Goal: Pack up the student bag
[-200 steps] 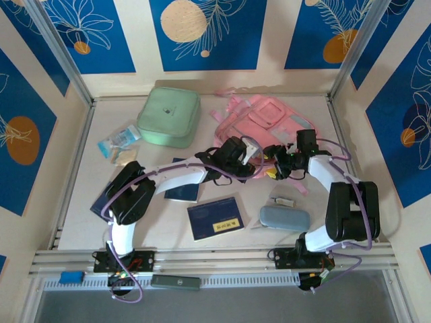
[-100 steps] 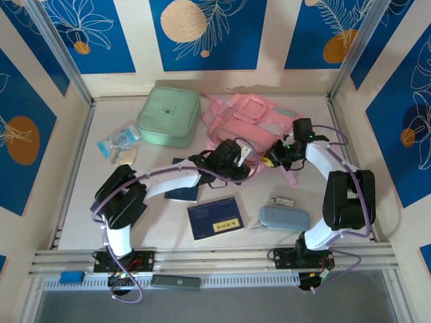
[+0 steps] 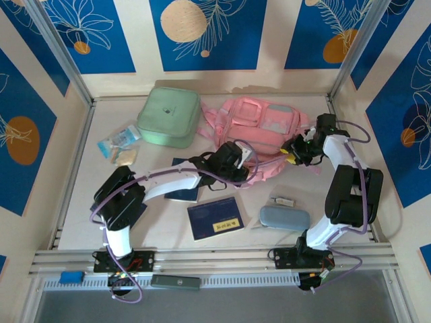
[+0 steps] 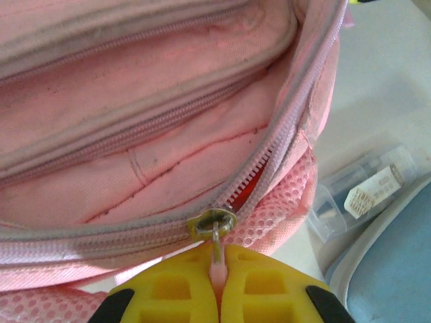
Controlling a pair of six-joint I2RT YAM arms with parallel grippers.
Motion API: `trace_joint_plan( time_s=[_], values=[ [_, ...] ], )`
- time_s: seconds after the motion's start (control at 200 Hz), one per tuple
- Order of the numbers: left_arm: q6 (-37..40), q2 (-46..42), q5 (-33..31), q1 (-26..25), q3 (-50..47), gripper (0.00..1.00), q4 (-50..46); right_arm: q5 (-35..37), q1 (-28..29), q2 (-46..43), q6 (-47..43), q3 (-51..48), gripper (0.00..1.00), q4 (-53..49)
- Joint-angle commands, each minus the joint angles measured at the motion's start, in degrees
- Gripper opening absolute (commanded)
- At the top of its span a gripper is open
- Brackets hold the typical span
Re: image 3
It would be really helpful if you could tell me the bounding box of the mint green zip pouch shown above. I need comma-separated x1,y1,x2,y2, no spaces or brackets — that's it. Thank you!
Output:
136,86,202,150

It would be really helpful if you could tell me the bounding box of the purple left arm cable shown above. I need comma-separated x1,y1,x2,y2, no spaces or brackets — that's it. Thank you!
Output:
88,139,260,304

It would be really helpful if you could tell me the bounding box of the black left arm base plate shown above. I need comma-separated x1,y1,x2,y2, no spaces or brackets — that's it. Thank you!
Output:
93,250,156,273

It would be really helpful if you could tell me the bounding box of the black base connector module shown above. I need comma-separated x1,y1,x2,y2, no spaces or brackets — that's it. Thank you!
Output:
298,268,336,293
106,271,135,297

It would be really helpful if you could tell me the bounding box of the aluminium table edge rail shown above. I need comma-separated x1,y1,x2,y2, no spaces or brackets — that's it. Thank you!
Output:
28,247,400,275

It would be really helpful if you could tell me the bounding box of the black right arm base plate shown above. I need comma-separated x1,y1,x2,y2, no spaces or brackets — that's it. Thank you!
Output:
273,248,336,270

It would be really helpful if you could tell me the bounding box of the blue sponge block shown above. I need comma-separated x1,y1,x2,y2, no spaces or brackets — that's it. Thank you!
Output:
59,271,84,284

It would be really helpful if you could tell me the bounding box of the dark green flat device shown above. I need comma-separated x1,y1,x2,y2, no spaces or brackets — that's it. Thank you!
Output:
150,275,202,291

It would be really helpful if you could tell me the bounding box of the pink student backpack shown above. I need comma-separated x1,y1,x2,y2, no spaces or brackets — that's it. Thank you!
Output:
197,96,323,186

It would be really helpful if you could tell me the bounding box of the blue snack packet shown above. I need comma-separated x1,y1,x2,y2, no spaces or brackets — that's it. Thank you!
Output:
96,124,142,159

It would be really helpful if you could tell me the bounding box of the small white usb stick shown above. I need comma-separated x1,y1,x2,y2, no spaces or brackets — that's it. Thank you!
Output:
269,194,297,208

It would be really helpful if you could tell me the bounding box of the grey slotted cable duct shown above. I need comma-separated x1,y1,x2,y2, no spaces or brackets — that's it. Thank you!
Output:
43,273,300,291

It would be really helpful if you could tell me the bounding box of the clear biscuit packet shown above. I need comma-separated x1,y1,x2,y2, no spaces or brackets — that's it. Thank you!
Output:
112,146,139,167

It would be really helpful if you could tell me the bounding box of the blue book with yellow label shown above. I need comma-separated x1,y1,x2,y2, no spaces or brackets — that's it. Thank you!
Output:
187,196,247,242

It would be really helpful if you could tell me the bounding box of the aluminium frame post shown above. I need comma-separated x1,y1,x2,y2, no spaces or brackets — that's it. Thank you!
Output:
331,0,395,102
25,0,94,105

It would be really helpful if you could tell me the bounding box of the blue floral wall poster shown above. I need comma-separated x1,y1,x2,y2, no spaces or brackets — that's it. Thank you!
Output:
350,0,431,90
0,48,58,216
365,33,431,209
150,0,267,72
284,0,371,71
0,0,70,97
40,0,137,75

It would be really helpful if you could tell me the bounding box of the grey glasses case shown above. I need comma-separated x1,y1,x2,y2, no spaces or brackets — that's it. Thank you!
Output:
259,205,311,232

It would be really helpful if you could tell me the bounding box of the clear plastic ruler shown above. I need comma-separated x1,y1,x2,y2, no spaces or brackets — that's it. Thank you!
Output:
250,217,270,231

